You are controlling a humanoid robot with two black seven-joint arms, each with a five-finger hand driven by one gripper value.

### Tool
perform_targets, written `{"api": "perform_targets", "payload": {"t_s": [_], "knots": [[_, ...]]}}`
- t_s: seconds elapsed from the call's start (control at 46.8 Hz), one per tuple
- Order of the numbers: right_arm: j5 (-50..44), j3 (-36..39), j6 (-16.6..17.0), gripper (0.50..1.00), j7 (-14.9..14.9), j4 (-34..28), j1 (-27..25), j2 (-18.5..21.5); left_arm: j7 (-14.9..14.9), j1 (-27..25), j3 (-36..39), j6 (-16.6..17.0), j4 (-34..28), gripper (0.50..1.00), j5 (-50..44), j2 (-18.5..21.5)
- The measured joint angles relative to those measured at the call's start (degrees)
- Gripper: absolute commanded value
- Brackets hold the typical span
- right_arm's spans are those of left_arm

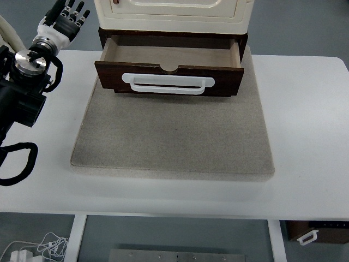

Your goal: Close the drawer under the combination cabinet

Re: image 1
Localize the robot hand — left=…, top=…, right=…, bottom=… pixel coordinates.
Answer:
left=37, top=0, right=91, bottom=50

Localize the dark brown wooden drawer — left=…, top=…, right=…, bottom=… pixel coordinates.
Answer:
left=94, top=34, right=245, bottom=98

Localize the beige fabric mat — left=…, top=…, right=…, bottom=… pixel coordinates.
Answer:
left=70, top=45, right=275, bottom=182

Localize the white table leg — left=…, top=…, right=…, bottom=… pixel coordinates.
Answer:
left=65, top=215, right=88, bottom=262
left=267, top=219, right=287, bottom=262

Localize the white power adapter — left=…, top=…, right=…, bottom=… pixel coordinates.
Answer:
left=10, top=249, right=35, bottom=262

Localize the brown wooden box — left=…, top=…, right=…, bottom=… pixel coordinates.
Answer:
left=285, top=220, right=349, bottom=245

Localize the cream padded hose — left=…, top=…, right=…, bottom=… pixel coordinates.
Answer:
left=0, top=15, right=28, bottom=52

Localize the white drawer handle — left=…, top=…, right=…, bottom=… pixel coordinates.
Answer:
left=121, top=73, right=215, bottom=96

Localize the white cable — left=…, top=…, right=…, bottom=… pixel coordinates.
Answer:
left=0, top=232, right=69, bottom=262

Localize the white box handle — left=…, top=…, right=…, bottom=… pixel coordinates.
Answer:
left=296, top=229, right=320, bottom=246

